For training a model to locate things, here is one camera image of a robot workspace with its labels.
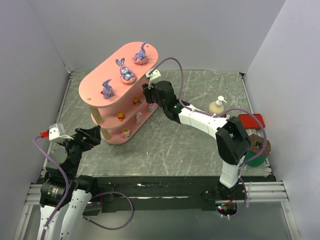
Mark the pink white egg toy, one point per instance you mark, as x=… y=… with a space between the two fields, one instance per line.
x=150 y=107

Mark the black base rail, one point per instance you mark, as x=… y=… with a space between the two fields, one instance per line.
x=122 y=193

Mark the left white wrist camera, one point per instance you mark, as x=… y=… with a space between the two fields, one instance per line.
x=56 y=133

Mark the small purple bunny toy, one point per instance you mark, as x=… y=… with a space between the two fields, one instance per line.
x=107 y=90

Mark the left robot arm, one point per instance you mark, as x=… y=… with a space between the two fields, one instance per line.
x=64 y=195

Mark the brown and green roll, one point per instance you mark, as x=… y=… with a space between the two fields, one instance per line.
x=257 y=143

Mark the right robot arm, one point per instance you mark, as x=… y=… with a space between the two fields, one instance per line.
x=232 y=139

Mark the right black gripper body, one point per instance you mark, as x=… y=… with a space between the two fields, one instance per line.
x=152 y=92

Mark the cream pump lotion bottle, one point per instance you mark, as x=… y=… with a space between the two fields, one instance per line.
x=217 y=107

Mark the pink toy with yellow top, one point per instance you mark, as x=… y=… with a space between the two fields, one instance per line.
x=126 y=133

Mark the pink blue patterned egg toy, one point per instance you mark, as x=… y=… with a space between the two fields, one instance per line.
x=139 y=117

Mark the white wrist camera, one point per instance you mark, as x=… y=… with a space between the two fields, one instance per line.
x=153 y=76
x=56 y=133

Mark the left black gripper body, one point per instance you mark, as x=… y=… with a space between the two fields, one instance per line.
x=83 y=137

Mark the orange bear toy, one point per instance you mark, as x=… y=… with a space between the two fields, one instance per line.
x=121 y=116
x=136 y=101

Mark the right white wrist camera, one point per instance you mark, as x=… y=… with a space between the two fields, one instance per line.
x=153 y=76

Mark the electronics board with leds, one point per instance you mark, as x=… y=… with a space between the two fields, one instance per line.
x=228 y=209

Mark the red rectangular box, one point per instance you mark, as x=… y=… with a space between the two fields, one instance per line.
x=249 y=122

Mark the pink three-tier shelf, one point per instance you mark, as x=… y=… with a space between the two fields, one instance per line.
x=104 y=111

